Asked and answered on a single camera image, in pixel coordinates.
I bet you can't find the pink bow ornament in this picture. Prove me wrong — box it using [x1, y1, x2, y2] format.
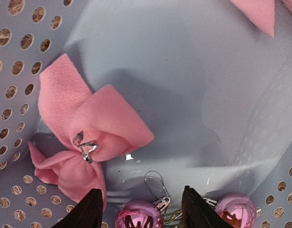
[28, 54, 154, 202]
[229, 0, 292, 38]

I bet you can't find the blue plastic basket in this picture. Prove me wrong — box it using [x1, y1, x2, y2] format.
[0, 0, 292, 228]

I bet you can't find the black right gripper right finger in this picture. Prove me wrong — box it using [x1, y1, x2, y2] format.
[182, 186, 232, 228]

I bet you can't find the small pink bauble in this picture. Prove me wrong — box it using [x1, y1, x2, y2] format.
[203, 193, 257, 228]
[114, 170, 171, 228]

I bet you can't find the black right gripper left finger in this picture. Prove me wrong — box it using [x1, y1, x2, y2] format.
[52, 189, 104, 228]

